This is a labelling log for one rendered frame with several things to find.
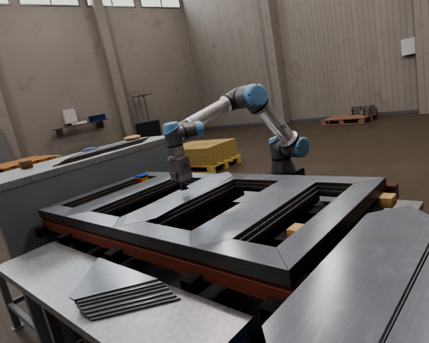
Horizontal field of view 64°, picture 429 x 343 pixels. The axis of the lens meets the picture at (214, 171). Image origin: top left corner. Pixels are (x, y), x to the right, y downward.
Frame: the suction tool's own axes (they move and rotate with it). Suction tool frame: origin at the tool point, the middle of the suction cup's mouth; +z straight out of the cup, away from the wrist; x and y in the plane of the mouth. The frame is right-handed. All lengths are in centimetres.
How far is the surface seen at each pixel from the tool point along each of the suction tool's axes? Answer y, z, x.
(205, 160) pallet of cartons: -275, 64, 310
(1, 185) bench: -81, -15, -50
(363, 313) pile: 97, 4, -50
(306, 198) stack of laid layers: 56, 6, 12
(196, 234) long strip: 40, 2, -35
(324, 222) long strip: 75, 2, -16
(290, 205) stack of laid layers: 56, 4, 0
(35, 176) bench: -81, -15, -33
